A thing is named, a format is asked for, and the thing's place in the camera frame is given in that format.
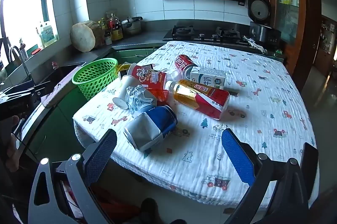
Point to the kitchen sink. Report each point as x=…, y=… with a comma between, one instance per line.
x=63, y=72

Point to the large cooking oil bottle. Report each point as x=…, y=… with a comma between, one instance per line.
x=116, y=29

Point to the steel faucet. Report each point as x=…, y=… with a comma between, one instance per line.
x=25, y=66

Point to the brown towel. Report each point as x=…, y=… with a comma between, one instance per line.
x=58, y=93

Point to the black gas stove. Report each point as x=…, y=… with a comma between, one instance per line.
x=205, y=34

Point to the black rice cooker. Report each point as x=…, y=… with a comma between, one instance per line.
x=259, y=16

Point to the red cola can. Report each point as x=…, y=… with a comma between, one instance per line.
x=184, y=63

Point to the small pink figure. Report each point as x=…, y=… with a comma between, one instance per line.
x=54, y=65

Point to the bottle with yellow cap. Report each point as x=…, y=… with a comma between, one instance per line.
x=103, y=25

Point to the red snack packet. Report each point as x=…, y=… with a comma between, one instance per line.
x=147, y=76

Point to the red sill item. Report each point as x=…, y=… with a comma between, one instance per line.
x=37, y=50

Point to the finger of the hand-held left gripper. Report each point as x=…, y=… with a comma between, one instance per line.
x=39, y=92

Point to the crushed blue can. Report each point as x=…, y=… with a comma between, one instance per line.
x=158, y=121

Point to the white milk carton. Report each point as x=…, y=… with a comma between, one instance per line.
x=208, y=79

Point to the wooden glass door cabinet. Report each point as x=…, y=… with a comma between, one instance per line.
x=287, y=2

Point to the printed tablecloth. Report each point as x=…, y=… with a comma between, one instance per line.
x=200, y=155

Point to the wall socket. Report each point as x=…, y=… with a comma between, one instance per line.
x=241, y=3

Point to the silver foil wrapper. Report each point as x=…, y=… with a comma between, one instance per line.
x=137, y=100

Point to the clear plastic cup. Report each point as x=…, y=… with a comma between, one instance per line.
x=172, y=75

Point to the round wooden chopping block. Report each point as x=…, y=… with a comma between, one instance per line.
x=83, y=38

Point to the white squeeze bottle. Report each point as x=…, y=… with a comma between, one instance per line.
x=39, y=38

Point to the person's left hand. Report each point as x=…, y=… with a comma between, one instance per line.
x=11, y=150

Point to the tea bottle with red label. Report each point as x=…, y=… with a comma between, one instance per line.
x=205, y=100

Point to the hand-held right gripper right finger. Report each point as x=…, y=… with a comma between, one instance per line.
x=237, y=158

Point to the green kitchen cabinets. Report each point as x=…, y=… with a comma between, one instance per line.
x=134, y=54

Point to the green plastic basket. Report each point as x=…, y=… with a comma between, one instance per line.
x=89, y=81

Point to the steel pot with lid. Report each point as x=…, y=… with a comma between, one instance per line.
x=131, y=26

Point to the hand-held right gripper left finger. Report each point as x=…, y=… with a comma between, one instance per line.
x=100, y=155

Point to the white paper cup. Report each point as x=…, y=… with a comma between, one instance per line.
x=123, y=93

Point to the white rag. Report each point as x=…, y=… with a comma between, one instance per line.
x=254, y=43

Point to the yellow wrapper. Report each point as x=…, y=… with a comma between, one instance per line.
x=123, y=66

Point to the green label detergent bottle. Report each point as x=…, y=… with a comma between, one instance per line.
x=48, y=35

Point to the black cardboard box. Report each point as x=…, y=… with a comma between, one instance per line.
x=124, y=75

